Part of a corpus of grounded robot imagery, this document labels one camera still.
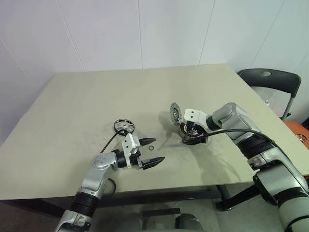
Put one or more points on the black silver wheel part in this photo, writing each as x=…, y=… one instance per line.
x=182, y=129

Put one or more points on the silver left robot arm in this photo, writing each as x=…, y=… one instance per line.
x=96, y=174

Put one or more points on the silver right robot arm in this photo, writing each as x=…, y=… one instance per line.
x=241, y=123

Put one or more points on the dark folding chair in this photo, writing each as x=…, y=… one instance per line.
x=268, y=82

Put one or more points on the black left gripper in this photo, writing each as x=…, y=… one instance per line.
x=137, y=160

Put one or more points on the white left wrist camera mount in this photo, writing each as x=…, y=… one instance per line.
x=129, y=145

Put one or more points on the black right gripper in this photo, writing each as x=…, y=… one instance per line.
x=193, y=128

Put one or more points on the orange round object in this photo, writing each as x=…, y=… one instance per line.
x=295, y=130

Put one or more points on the black flat bar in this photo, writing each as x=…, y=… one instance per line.
x=160, y=211

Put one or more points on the dark rounded shape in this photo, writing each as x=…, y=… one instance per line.
x=188, y=223

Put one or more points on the spoked silver black rotor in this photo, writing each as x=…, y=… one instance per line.
x=124, y=125

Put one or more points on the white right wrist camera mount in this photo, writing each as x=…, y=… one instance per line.
x=194, y=116

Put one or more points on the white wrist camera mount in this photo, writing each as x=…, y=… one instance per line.
x=129, y=145
x=194, y=116

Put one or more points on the black table frame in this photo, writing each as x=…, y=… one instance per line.
x=169, y=193

